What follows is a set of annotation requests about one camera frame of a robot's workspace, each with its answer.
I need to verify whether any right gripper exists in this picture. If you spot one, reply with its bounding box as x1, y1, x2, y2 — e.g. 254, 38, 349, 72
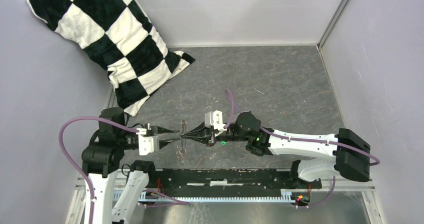
182, 120, 249, 147

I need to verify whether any metal key organizer plate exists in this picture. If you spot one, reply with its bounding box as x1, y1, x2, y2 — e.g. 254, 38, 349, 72
177, 120, 187, 165

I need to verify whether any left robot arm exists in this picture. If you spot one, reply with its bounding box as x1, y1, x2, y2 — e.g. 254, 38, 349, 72
81, 107, 176, 223

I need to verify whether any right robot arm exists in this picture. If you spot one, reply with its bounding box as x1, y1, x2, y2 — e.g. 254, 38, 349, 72
182, 111, 371, 188

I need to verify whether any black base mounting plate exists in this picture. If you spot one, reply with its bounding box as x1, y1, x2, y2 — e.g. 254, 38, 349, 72
147, 168, 322, 198

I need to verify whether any black and white checkered pillow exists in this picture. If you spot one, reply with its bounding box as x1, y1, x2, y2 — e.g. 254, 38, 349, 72
27, 0, 195, 116

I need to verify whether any aluminium corner profile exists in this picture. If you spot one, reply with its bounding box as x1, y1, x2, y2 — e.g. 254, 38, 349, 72
316, 0, 351, 52

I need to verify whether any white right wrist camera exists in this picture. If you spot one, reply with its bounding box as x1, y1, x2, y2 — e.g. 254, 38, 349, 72
204, 110, 227, 133

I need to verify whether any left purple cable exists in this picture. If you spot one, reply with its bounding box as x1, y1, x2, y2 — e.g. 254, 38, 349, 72
58, 116, 190, 224

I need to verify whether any purple cable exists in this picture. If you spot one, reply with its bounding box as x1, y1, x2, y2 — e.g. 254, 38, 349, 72
58, 116, 190, 224
225, 89, 381, 210

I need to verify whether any aluminium frame rail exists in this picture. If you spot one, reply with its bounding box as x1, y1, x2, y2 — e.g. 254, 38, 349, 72
75, 168, 377, 192

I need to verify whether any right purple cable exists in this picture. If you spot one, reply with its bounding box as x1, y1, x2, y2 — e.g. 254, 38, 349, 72
225, 89, 381, 210

